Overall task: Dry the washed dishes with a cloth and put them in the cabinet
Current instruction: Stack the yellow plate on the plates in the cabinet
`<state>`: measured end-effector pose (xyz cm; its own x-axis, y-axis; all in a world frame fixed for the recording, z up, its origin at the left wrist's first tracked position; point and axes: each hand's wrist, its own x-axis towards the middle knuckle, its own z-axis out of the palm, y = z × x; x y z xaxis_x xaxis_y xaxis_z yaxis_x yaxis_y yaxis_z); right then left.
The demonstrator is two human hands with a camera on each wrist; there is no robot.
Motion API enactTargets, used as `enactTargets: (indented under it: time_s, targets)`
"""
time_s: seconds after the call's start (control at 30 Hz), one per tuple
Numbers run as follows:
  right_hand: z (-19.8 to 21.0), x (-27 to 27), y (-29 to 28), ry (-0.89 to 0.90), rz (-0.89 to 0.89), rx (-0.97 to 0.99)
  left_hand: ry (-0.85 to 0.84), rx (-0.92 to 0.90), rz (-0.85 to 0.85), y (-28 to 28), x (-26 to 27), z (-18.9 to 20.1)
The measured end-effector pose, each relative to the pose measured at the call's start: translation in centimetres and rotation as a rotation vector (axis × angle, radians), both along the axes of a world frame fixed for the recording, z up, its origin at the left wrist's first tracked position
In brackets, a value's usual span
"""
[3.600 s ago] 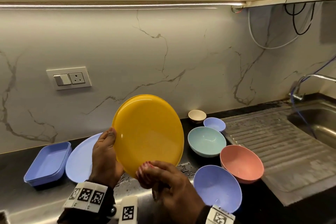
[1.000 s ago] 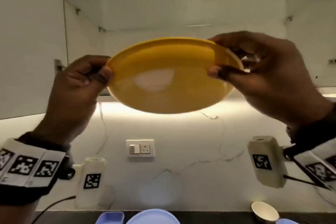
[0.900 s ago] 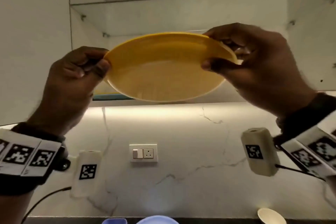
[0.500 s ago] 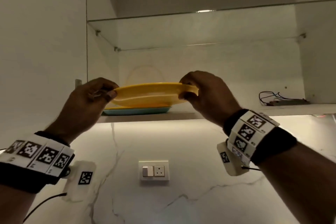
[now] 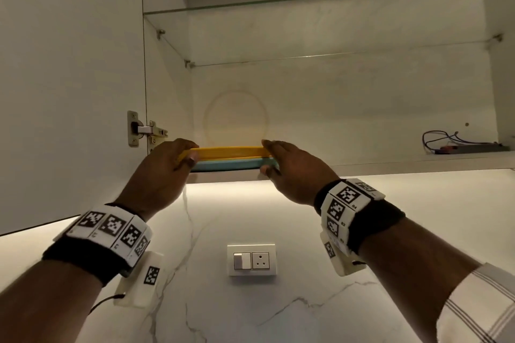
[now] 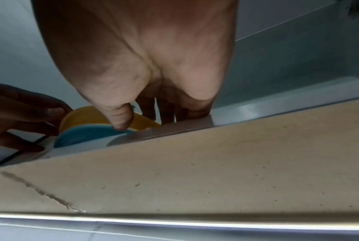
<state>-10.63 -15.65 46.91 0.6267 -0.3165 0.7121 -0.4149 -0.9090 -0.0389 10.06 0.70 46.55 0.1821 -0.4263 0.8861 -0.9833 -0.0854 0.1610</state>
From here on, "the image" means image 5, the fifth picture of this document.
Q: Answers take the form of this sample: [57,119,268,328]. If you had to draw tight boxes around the person's left hand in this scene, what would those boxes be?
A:
[114,138,200,222]

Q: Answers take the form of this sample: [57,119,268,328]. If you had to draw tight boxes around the person's right hand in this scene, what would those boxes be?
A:
[259,139,341,207]

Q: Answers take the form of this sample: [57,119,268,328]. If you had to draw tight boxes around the teal plate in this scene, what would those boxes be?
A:
[191,158,281,173]

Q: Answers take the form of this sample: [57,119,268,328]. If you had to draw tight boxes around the yellow plate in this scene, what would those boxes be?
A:
[197,156,269,162]
[176,147,274,159]

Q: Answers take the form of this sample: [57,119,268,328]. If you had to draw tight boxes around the person's right forearm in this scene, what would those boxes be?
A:
[358,218,482,343]

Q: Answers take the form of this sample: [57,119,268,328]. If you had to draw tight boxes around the person's left forearm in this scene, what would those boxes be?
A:
[0,260,104,343]

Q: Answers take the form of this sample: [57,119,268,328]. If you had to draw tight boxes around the metal cabinet door hinge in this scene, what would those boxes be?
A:
[127,110,169,154]

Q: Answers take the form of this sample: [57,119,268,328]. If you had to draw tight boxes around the glass cabinet shelf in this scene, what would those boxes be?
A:
[143,0,515,69]

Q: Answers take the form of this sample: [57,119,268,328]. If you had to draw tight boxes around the right wrist marker band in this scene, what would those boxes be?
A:
[313,177,406,257]

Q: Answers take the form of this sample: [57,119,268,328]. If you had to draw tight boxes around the wrist marker band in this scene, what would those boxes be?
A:
[313,177,406,257]
[42,204,155,287]

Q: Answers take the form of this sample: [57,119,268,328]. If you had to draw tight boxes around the left wrist marker band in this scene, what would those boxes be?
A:
[42,204,155,287]

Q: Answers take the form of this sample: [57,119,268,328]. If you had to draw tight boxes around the grey LED driver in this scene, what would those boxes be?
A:
[438,143,511,153]

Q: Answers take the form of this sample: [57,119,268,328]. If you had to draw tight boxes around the striped shirt sleeve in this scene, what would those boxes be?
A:
[436,262,515,343]

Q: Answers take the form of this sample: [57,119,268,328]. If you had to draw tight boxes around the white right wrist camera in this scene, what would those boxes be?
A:
[320,232,367,277]

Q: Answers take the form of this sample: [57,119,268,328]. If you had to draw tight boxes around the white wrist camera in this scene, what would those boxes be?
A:
[114,251,166,309]
[320,232,367,277]

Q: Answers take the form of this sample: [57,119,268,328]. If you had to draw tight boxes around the white wall switch socket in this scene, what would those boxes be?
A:
[226,243,277,277]

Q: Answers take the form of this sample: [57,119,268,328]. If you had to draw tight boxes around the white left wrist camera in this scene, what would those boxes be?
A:
[114,251,166,309]

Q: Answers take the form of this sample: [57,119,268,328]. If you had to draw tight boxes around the dark driver wires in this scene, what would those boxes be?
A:
[422,130,499,153]

